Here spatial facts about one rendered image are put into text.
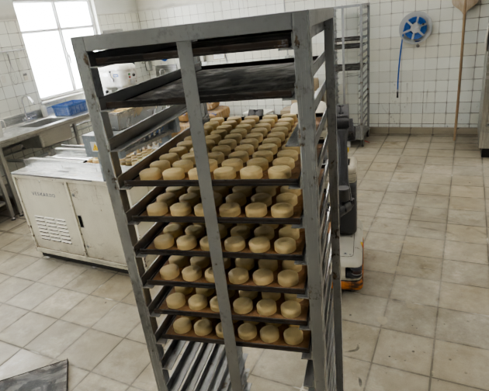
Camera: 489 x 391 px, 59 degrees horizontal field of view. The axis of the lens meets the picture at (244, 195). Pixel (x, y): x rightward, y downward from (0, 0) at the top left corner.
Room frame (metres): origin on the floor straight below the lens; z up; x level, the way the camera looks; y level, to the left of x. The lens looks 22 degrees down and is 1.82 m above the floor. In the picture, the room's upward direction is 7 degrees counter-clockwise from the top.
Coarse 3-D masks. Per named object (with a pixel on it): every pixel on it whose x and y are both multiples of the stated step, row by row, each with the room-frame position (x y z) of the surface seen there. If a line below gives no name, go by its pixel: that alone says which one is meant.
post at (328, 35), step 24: (336, 120) 1.39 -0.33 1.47; (336, 144) 1.38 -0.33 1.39; (336, 168) 1.38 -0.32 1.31; (336, 192) 1.38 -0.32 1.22; (336, 216) 1.38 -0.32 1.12; (336, 240) 1.38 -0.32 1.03; (336, 264) 1.38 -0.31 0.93; (336, 288) 1.38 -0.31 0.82; (336, 312) 1.38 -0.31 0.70; (336, 336) 1.38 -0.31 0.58; (336, 360) 1.38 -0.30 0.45; (336, 384) 1.38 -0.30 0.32
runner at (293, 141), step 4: (324, 80) 1.39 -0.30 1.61; (324, 84) 1.36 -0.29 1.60; (320, 88) 1.24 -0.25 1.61; (324, 88) 1.35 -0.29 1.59; (316, 92) 1.34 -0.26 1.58; (320, 92) 1.21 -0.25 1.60; (316, 96) 1.13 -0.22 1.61; (320, 96) 1.21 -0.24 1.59; (316, 100) 1.11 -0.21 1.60; (320, 100) 1.21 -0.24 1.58; (316, 104) 1.11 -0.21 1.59; (316, 108) 1.10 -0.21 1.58; (296, 128) 0.93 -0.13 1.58; (296, 132) 0.90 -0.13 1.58; (292, 136) 0.87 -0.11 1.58; (296, 136) 0.87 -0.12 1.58; (288, 140) 0.84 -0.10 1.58; (292, 140) 0.84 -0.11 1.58; (296, 140) 0.83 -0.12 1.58; (288, 144) 0.81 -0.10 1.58; (292, 144) 0.81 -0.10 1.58; (296, 144) 0.80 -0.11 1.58
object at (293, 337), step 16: (176, 320) 0.98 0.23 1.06; (192, 320) 1.00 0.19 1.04; (208, 320) 0.96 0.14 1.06; (240, 320) 0.97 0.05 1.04; (192, 336) 0.93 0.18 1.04; (208, 336) 0.92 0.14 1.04; (240, 336) 0.90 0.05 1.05; (256, 336) 0.90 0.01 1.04; (272, 336) 0.87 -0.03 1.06; (288, 336) 0.86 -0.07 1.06; (304, 336) 0.88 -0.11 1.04
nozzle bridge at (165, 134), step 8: (176, 120) 3.43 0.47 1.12; (160, 128) 3.37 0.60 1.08; (168, 128) 3.46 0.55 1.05; (176, 128) 3.42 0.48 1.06; (88, 136) 2.96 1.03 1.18; (152, 136) 3.28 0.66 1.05; (160, 136) 3.28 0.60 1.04; (168, 136) 3.48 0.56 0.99; (88, 144) 2.97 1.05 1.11; (136, 144) 3.07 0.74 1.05; (144, 144) 3.11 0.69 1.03; (160, 144) 3.53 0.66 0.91; (88, 152) 2.98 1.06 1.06; (96, 152) 2.94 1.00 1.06; (120, 152) 2.84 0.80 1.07; (128, 152) 2.95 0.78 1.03; (104, 176) 2.93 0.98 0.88
